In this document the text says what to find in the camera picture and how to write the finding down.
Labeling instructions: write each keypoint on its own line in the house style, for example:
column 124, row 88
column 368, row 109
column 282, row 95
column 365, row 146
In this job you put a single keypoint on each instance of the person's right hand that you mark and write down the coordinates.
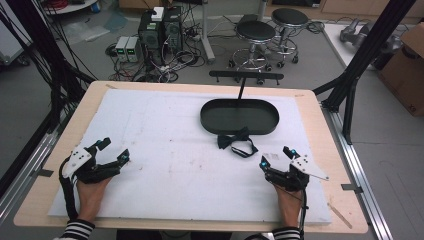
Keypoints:
column 289, row 206

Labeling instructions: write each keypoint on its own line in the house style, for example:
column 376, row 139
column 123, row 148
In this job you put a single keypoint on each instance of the person's left hand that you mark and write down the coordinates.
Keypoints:
column 91, row 196

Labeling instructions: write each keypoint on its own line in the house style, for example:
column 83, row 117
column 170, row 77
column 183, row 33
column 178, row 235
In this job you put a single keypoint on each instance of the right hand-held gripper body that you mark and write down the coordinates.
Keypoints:
column 293, row 178

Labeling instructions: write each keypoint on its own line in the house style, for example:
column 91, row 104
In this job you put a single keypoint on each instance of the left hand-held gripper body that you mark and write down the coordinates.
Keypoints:
column 80, row 156

